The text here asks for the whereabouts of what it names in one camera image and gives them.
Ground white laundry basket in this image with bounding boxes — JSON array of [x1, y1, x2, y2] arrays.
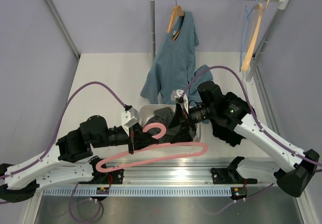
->
[[139, 104, 202, 142]]

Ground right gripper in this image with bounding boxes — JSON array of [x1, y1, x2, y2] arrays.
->
[[169, 102, 215, 144]]

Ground grey clothes in basket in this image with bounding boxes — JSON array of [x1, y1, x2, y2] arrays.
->
[[146, 107, 174, 128]]

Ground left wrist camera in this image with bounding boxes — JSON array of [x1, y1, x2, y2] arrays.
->
[[121, 105, 139, 129]]

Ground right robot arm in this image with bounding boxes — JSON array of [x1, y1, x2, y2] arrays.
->
[[171, 81, 319, 197]]

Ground teal blue t shirt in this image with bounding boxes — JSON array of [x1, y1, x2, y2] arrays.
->
[[140, 11, 208, 105]]

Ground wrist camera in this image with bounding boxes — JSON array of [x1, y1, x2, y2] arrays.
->
[[121, 105, 139, 129], [171, 90, 189, 112]]

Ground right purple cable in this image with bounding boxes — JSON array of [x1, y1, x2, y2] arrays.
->
[[180, 65, 322, 214]]

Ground metal clothes rack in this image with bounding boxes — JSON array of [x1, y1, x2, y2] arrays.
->
[[149, 0, 290, 104]]

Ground purple cable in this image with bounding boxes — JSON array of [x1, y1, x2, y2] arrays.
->
[[0, 82, 130, 221], [180, 65, 322, 214]]

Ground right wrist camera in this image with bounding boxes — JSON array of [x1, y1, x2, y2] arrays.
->
[[171, 90, 189, 112]]

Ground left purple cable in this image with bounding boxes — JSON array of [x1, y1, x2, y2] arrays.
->
[[0, 82, 130, 221]]

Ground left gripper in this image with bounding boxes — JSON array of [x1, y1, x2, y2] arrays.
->
[[91, 122, 159, 155]]

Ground aluminium mounting rail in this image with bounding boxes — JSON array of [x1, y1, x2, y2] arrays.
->
[[75, 157, 280, 187]]

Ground beige plastic hanger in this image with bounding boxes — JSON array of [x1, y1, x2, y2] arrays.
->
[[240, 0, 270, 71]]

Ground wooden hanger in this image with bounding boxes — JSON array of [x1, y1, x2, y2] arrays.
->
[[167, 0, 185, 35]]

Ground light blue cable duct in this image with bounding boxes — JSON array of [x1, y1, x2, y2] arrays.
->
[[43, 186, 232, 197]]

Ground black t shirt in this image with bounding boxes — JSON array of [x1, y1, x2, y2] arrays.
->
[[145, 92, 253, 146]]

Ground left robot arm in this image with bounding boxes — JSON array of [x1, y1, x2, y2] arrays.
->
[[1, 115, 158, 203]]

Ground light blue wire hanger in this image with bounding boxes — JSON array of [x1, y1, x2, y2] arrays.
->
[[239, 0, 258, 71]]

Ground pink plastic hanger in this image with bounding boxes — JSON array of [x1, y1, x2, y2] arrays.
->
[[95, 122, 209, 174]]

